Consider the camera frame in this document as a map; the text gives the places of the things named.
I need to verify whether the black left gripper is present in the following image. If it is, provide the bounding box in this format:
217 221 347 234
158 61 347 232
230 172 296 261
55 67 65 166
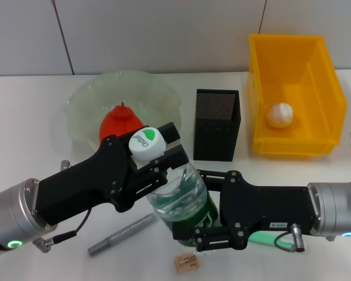
36 135 190 227

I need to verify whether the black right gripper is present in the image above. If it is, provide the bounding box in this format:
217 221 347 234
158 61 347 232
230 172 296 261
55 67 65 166
171 169 320 253

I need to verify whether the clear water bottle green label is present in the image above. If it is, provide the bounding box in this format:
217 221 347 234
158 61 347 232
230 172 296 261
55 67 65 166
128 126 222 252

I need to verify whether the red pear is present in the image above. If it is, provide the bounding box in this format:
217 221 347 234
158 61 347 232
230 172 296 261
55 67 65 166
99 101 144 142

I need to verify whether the white paper ball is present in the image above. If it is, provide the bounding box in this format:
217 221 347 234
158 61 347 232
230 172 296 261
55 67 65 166
265 102 295 129

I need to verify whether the black mesh pen holder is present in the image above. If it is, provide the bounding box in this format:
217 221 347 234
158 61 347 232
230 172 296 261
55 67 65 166
192 89 242 162

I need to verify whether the silver marker pen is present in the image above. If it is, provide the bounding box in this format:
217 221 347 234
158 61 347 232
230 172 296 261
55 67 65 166
87 213 156 257

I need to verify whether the translucent green wavy glass plate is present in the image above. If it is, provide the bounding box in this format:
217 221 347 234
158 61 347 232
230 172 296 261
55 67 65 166
63 70 183 147

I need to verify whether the yellow plastic storage bin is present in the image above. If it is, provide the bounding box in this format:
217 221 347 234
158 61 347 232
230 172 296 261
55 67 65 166
247 33 348 156

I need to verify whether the right gripper cable with connector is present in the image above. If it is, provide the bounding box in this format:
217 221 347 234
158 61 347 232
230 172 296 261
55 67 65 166
273 224 307 253

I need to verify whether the gripper cable with connector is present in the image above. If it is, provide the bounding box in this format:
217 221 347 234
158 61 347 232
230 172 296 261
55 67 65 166
32 160 92 254
273 224 307 253

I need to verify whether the left gripper cable with connector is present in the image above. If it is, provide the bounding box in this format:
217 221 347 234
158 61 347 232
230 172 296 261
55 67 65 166
32 160 92 254

